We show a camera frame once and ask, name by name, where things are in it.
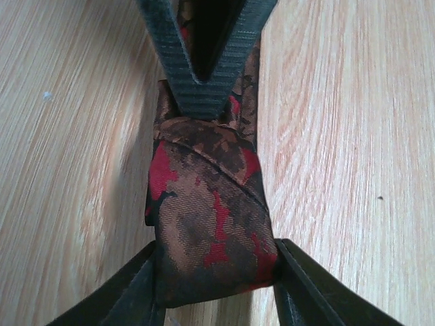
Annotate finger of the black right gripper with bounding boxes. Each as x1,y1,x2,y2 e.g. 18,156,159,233
138,0,204,119
196,1,277,120

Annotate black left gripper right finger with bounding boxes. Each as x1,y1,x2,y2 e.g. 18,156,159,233
274,238,400,325

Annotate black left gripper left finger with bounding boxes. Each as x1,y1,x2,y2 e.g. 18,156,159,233
48,241,166,326

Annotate brown red patterned tie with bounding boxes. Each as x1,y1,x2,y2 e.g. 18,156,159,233
144,0,279,309

